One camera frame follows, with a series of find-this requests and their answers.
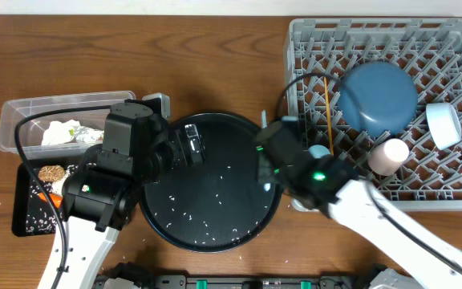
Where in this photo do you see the light blue cup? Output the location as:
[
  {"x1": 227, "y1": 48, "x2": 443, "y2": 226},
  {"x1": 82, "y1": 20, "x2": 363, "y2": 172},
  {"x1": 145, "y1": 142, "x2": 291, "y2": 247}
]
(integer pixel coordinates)
[{"x1": 308, "y1": 144, "x2": 330, "y2": 159}]

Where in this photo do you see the wooden chopstick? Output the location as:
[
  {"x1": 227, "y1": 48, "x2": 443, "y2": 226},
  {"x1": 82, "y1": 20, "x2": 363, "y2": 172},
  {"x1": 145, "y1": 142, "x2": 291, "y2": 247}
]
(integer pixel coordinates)
[{"x1": 323, "y1": 77, "x2": 334, "y2": 155}]

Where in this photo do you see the pink cup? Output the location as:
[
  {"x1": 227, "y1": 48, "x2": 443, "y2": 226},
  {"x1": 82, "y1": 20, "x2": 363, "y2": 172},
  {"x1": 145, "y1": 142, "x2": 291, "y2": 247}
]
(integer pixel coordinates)
[{"x1": 367, "y1": 139, "x2": 409, "y2": 176}]

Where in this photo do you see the foil wrapper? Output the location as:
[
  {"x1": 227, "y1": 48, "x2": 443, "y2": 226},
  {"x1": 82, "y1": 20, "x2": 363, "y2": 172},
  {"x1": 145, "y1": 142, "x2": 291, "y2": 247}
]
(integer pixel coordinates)
[{"x1": 71, "y1": 126, "x2": 104, "y2": 144}]

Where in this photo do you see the dark blue plate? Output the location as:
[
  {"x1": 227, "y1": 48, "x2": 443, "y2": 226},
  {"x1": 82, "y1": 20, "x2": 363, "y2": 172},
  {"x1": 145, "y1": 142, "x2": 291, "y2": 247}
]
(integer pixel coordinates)
[{"x1": 337, "y1": 62, "x2": 418, "y2": 137}]

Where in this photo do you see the white tissue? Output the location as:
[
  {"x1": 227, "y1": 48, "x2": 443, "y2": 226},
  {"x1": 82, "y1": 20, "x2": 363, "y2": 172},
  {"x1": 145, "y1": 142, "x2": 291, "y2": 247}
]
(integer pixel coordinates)
[{"x1": 41, "y1": 120, "x2": 80, "y2": 145}]

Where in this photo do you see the brown walnut shell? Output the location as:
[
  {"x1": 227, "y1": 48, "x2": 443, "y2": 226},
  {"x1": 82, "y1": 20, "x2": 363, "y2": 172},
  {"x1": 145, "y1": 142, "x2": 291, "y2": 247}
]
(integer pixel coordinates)
[{"x1": 38, "y1": 165, "x2": 66, "y2": 182}]

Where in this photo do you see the orange carrot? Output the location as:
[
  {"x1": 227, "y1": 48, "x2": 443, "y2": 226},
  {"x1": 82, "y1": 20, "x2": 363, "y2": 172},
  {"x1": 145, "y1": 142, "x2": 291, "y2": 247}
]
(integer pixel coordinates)
[{"x1": 38, "y1": 193, "x2": 63, "y2": 209}]

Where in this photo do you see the light blue bowl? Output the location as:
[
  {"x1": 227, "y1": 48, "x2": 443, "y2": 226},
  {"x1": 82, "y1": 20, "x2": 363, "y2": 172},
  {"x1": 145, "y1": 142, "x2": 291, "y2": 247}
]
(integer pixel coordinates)
[{"x1": 425, "y1": 103, "x2": 462, "y2": 150}]

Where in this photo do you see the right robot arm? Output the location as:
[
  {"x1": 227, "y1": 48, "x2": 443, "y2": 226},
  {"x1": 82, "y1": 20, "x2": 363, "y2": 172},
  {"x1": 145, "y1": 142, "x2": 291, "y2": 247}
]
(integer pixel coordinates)
[{"x1": 255, "y1": 120, "x2": 462, "y2": 288}]

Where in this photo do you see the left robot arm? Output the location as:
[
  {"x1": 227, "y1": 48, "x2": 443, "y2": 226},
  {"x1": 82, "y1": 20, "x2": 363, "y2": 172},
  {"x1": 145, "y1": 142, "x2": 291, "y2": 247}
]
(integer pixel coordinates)
[{"x1": 39, "y1": 100, "x2": 204, "y2": 288}]

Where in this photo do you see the grey dishwasher rack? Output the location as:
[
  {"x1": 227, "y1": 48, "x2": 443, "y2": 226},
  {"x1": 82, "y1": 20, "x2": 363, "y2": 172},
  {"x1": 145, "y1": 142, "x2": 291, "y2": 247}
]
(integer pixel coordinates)
[{"x1": 278, "y1": 18, "x2": 462, "y2": 211}]

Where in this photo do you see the round black tray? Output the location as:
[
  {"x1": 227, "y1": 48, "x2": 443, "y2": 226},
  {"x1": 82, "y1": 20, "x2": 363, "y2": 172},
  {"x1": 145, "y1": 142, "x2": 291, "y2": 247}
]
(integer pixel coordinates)
[{"x1": 139, "y1": 112, "x2": 282, "y2": 253}]

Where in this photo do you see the clear plastic bin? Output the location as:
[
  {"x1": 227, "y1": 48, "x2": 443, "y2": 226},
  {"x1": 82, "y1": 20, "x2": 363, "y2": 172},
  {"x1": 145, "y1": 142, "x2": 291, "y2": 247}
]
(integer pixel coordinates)
[{"x1": 0, "y1": 91, "x2": 136, "y2": 160}]

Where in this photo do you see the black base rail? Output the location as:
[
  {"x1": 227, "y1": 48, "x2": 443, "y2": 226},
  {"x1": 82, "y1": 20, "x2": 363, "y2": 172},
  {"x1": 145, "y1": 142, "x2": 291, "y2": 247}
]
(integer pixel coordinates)
[{"x1": 92, "y1": 274, "x2": 375, "y2": 289}]

